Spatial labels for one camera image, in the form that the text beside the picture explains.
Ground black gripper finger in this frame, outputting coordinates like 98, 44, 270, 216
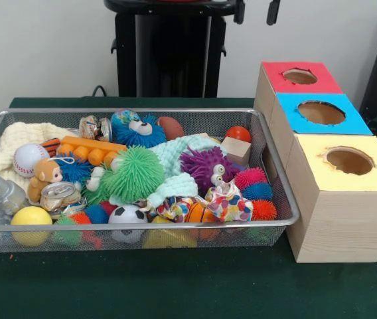
267, 0, 281, 27
233, 0, 246, 25

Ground polka dot cloth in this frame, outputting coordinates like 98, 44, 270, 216
148, 195, 196, 223
204, 184, 254, 223

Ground shallow silver mesh bin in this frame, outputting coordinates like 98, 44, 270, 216
0, 108, 301, 254

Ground wooden box with three holes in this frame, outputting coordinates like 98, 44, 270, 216
253, 60, 377, 264

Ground mint green cloth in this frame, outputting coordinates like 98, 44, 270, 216
108, 136, 222, 209

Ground blue spiky toy with eyes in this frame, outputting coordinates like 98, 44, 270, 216
110, 114, 167, 149

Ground purple spiky toy with eyes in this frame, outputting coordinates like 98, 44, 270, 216
179, 146, 239, 197

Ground green spiky rubber ball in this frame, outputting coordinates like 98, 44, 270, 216
100, 146, 165, 203

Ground orange plastic building brick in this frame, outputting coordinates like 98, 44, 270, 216
57, 135, 128, 167

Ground small soccer ball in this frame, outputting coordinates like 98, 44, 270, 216
108, 204, 149, 243

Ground white baseball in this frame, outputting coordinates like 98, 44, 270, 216
13, 143, 50, 179

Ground dark green tablecloth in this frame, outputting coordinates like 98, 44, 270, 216
0, 96, 377, 319

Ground yellow ball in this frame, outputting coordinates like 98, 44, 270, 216
11, 205, 53, 247

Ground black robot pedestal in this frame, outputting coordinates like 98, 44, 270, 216
104, 0, 244, 98

